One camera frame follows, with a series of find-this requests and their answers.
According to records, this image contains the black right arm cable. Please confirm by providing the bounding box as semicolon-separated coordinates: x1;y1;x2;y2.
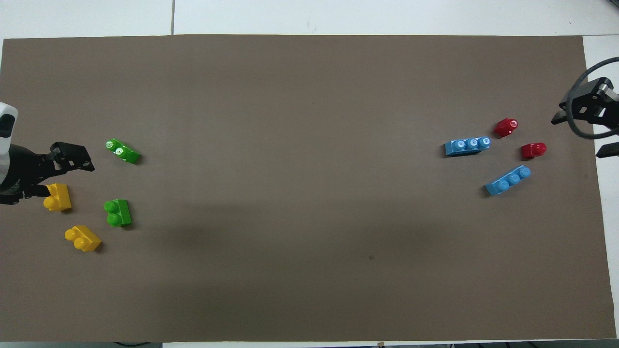
565;57;619;140

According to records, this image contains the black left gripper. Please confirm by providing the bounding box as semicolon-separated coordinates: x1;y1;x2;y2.
0;142;95;206

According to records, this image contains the brown table mat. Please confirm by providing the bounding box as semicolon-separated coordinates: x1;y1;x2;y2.
0;35;617;344

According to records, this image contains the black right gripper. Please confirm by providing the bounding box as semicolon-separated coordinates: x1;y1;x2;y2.
551;77;619;159

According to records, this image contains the yellow two-stud toy brick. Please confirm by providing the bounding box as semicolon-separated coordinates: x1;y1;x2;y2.
65;225;102;252
43;183;72;212

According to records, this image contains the blue three-stud toy brick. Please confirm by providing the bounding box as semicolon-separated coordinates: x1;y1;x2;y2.
485;165;531;196
444;137;491;156

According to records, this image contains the red one-stud toy brick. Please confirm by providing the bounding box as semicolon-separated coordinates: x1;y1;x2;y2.
521;142;547;160
493;118;519;138

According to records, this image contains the green two-stud toy brick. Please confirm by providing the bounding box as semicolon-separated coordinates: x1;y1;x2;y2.
103;199;132;228
105;139;141;165

